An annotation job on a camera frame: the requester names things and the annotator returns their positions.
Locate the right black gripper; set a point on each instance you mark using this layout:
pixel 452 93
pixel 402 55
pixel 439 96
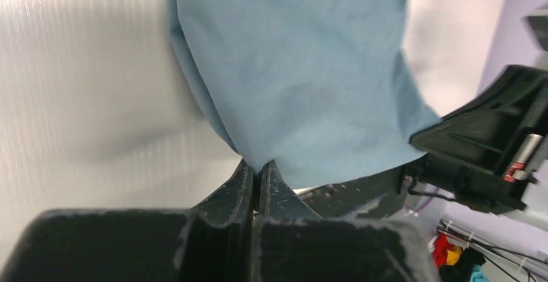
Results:
pixel 485 153

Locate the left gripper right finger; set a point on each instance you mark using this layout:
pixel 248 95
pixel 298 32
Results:
pixel 290 242

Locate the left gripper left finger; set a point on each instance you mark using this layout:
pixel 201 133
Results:
pixel 205 243

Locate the teal grey t-shirt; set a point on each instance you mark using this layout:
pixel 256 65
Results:
pixel 321 87

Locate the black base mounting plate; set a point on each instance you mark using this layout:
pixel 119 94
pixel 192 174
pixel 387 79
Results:
pixel 377 196

